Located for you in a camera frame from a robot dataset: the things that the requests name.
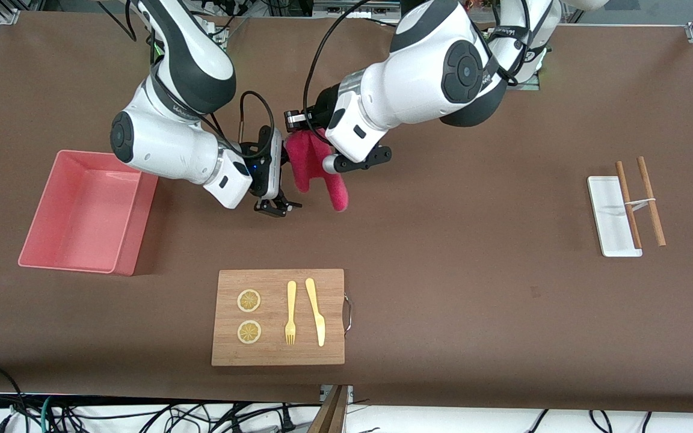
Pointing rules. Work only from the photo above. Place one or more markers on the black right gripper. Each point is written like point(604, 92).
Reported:
point(272, 207)

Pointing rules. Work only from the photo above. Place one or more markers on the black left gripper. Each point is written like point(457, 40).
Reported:
point(323, 109)

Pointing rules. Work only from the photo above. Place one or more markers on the pink fluffy cloth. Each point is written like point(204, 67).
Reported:
point(307, 162)

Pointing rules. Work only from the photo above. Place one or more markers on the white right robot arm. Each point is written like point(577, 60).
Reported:
point(190, 60)

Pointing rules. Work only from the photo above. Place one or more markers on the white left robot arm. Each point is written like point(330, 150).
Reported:
point(431, 78)

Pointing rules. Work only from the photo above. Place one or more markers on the yellow plastic fork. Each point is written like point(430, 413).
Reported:
point(291, 300)

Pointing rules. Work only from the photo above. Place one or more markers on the dried lemon slice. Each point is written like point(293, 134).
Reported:
point(249, 332)
point(249, 300)

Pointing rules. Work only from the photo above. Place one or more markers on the yellow plastic knife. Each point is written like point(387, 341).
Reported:
point(317, 319)

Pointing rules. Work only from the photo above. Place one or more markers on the wooden cutting board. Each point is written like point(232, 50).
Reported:
point(277, 355)

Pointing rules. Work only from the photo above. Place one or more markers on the brown table cover sheet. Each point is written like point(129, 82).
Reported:
point(443, 240)

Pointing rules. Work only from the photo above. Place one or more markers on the pink plastic bin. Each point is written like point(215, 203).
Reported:
point(82, 210)

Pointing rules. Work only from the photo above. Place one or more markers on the black power plug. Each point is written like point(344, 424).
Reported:
point(287, 421)

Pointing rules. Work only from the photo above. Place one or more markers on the wooden plank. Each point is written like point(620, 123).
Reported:
point(328, 418)

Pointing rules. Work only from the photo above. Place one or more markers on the white rectangular tray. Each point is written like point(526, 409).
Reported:
point(608, 210)

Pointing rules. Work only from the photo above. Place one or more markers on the grey metal frame rail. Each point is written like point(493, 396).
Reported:
point(352, 11)

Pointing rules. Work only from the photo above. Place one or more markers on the small metal table bracket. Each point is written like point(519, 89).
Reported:
point(324, 394)

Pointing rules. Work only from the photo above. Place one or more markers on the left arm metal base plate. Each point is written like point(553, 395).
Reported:
point(533, 82)

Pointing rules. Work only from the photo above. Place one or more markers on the aluminium frame extrusion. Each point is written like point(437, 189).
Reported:
point(8, 15)

